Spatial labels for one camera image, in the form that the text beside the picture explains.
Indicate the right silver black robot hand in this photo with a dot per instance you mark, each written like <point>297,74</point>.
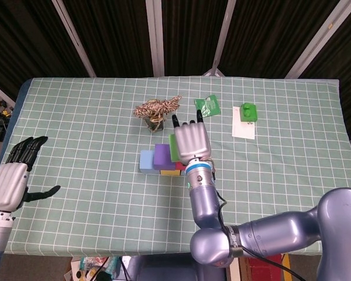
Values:
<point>193,142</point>

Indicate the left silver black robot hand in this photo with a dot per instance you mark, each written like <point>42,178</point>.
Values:
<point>8,184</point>

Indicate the green foam cube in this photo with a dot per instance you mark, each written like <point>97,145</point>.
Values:
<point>173,147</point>

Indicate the pink foam cube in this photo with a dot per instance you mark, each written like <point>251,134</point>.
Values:
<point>180,166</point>

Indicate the purple foam cube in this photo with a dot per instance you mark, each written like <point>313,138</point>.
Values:
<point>163,156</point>

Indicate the yellow foam cube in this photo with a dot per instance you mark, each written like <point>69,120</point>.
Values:
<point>169,172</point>

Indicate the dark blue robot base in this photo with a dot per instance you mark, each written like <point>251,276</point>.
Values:
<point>163,267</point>

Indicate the green foil packet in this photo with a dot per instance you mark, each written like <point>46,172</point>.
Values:
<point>210,105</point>

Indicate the white paper card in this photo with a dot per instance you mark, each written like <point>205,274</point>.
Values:
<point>242,130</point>

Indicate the green toy building brick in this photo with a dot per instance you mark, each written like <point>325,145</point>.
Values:
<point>250,114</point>

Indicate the green checked tablecloth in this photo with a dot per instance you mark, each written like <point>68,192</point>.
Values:
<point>120,222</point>

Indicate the colourful printed bag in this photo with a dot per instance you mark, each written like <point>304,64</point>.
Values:
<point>105,265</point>

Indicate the white table leg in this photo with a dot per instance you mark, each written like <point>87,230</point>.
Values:
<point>234,272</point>

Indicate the red box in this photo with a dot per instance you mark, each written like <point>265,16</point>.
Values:
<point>264,272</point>

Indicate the yellow bar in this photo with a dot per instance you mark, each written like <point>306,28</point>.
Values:
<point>286,263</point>

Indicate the metal frame foot bracket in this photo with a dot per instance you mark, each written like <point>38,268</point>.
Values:
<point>213,73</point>

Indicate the white frame post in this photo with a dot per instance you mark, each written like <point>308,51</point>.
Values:
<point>316,44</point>
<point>155,38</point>
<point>223,35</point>
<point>0,93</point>
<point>73,38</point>

